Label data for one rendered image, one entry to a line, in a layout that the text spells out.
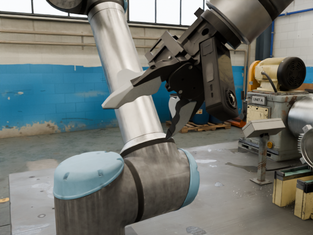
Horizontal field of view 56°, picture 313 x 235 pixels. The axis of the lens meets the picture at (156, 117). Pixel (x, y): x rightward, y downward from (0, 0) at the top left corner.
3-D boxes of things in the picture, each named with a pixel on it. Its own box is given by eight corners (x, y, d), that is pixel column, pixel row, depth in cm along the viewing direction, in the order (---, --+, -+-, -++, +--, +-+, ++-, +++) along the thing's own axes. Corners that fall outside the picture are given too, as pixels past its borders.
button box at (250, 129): (275, 134, 133) (270, 125, 136) (286, 127, 128) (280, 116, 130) (245, 138, 127) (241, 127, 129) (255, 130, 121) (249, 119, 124)
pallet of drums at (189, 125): (210, 122, 709) (211, 91, 697) (230, 128, 636) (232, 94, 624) (165, 126, 665) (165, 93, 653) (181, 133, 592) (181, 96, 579)
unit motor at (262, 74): (264, 121, 199) (268, 58, 192) (305, 131, 169) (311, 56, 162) (233, 124, 189) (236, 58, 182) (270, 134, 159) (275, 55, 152)
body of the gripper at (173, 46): (169, 78, 52) (219, 25, 49) (191, 108, 46) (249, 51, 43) (139, 57, 47) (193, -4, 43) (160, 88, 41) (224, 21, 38)
